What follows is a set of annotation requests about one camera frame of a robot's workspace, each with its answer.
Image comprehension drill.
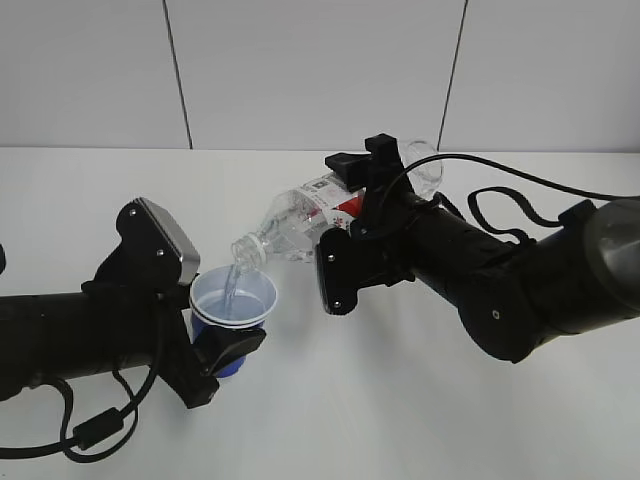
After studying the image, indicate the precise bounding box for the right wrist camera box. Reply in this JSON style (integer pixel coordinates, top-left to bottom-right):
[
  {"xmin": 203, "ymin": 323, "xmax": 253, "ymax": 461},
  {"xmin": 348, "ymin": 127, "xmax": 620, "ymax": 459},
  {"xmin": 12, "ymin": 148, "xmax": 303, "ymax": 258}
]
[{"xmin": 314, "ymin": 227, "xmax": 401, "ymax": 316}]

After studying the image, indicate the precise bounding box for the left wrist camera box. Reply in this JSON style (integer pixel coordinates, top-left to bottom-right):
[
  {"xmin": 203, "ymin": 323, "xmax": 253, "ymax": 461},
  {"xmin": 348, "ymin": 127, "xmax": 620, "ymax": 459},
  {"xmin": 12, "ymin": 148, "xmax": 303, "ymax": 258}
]
[{"xmin": 82, "ymin": 197, "xmax": 200, "ymax": 298}]

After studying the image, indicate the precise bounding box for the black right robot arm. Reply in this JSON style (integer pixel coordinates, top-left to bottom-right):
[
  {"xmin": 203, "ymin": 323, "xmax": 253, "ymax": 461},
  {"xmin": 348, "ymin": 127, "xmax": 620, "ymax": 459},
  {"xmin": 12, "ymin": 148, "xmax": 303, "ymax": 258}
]
[{"xmin": 315, "ymin": 134, "xmax": 639, "ymax": 363}]

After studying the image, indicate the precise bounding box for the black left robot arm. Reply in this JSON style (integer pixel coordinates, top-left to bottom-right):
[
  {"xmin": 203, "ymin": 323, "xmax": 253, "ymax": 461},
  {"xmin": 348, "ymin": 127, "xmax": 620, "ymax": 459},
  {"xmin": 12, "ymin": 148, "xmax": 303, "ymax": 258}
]
[{"xmin": 1, "ymin": 247, "xmax": 266, "ymax": 409}]

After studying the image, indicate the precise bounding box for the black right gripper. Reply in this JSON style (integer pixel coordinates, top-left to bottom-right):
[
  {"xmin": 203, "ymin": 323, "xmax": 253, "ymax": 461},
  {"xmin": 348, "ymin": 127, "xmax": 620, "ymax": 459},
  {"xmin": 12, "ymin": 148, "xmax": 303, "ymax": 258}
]
[{"xmin": 325, "ymin": 133, "xmax": 440, "ymax": 285}]

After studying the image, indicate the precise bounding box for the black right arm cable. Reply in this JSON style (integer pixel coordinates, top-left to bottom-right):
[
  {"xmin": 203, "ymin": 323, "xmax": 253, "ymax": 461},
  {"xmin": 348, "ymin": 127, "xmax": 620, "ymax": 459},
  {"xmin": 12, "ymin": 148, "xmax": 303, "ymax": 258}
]
[{"xmin": 379, "ymin": 152, "xmax": 640, "ymax": 246}]

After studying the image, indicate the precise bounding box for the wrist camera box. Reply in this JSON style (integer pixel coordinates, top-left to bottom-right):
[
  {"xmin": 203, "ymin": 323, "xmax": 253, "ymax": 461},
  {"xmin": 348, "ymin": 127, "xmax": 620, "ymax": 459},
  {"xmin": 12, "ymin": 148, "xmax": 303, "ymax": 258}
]
[
  {"xmin": 314, "ymin": 227, "xmax": 401, "ymax": 316},
  {"xmin": 82, "ymin": 197, "xmax": 200, "ymax": 298}
]

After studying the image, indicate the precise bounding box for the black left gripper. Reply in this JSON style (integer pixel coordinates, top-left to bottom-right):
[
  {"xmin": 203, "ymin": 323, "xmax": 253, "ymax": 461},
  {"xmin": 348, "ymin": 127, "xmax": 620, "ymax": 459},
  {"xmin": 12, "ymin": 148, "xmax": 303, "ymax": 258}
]
[{"xmin": 149, "ymin": 293, "xmax": 266, "ymax": 409}]

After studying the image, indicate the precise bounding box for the clear plastic water bottle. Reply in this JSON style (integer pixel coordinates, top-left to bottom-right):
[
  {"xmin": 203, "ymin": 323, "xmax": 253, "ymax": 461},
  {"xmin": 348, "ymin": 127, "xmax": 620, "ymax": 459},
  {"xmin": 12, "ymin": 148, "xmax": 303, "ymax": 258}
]
[{"xmin": 230, "ymin": 138, "xmax": 446, "ymax": 274}]

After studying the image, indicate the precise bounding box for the blue paper cup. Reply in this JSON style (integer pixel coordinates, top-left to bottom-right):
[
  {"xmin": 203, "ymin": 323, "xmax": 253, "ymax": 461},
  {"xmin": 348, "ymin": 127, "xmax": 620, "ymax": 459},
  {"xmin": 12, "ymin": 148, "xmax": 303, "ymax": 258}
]
[{"xmin": 189, "ymin": 265, "xmax": 279, "ymax": 383}]

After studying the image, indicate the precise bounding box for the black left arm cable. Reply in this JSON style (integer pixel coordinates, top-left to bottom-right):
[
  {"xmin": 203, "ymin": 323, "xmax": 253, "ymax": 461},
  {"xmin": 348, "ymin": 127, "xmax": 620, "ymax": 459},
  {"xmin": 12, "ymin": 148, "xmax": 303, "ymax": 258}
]
[{"xmin": 0, "ymin": 294, "xmax": 166, "ymax": 464}]

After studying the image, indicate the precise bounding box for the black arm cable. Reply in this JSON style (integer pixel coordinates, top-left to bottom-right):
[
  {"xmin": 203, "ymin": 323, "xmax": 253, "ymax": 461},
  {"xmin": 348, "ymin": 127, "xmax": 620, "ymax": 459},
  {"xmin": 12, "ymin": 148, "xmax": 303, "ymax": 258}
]
[
  {"xmin": 379, "ymin": 152, "xmax": 640, "ymax": 246},
  {"xmin": 0, "ymin": 294, "xmax": 166, "ymax": 464}
]

